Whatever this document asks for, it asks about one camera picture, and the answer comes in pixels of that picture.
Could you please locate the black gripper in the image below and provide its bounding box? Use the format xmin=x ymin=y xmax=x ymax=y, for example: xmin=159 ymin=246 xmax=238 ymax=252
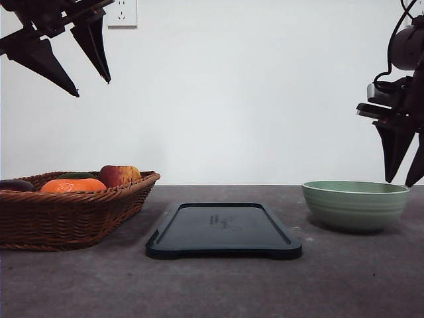
xmin=356 ymin=76 xmax=424 ymax=187
xmin=0 ymin=0 xmax=114 ymax=97

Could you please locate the light green ceramic bowl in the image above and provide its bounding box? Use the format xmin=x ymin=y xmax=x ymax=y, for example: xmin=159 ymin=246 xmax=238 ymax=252
xmin=301 ymin=180 xmax=410 ymax=233

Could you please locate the brown wicker basket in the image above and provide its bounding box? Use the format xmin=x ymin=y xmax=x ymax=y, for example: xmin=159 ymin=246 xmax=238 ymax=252
xmin=0 ymin=170 xmax=160 ymax=251

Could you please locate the dark green avocado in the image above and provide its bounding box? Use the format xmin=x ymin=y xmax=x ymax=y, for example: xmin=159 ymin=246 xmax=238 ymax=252
xmin=58 ymin=172 xmax=95 ymax=179

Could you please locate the orange tangerine fruit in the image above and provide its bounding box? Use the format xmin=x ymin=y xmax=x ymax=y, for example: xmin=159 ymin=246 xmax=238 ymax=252
xmin=40 ymin=178 xmax=107 ymax=193

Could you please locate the red yellow apple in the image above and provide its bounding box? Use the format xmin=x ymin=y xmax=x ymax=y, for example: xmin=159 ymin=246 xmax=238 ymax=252
xmin=100 ymin=165 xmax=141 ymax=187

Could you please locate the dark purple eggplant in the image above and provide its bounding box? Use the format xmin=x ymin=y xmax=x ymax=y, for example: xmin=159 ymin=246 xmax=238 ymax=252
xmin=0 ymin=180 xmax=36 ymax=191

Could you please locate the dark teal rectangular tray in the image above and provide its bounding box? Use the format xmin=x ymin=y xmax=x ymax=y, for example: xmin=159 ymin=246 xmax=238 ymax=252
xmin=146 ymin=203 xmax=303 ymax=260

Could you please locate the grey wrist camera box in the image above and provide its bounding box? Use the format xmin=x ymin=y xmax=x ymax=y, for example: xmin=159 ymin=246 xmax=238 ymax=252
xmin=366 ymin=81 xmax=396 ymax=107

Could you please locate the white wall socket left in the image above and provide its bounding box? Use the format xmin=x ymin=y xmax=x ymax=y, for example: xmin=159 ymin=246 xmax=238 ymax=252
xmin=103 ymin=0 xmax=138 ymax=30

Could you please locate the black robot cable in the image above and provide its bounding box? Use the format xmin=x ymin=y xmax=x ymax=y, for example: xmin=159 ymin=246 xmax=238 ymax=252
xmin=373 ymin=0 xmax=418 ymax=83

